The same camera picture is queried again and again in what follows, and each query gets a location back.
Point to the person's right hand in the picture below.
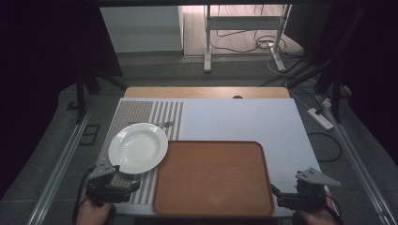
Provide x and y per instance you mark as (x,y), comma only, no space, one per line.
(316,217)

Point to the black floor socket plate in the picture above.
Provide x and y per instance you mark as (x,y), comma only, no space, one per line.
(90,134)

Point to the person's left hand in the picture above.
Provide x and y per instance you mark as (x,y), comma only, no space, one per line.
(92,214)

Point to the white metal stand frame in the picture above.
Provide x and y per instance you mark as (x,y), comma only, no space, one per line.
(244,22)

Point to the white power strip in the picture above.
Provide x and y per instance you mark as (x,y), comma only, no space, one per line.
(320,118)

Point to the brown wooden tray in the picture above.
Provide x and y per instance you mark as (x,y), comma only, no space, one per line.
(212,178)

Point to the white table cover board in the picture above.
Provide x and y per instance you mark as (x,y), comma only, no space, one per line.
(244,122)

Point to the grey striped placemat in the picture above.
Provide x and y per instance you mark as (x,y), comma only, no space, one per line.
(140,112)

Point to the white cabinet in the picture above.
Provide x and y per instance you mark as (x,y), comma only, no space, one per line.
(140,29)

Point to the aluminium floor rail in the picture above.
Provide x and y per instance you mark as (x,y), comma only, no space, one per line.
(59,168)
(359,162)

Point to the black tripod stand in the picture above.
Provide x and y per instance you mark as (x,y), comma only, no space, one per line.
(80,93)
(336,93)

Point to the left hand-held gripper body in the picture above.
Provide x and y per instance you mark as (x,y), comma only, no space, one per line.
(103,187)

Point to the white plate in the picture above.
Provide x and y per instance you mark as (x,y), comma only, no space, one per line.
(137,148)

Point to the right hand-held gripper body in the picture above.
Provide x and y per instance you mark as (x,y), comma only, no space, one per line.
(308,192)

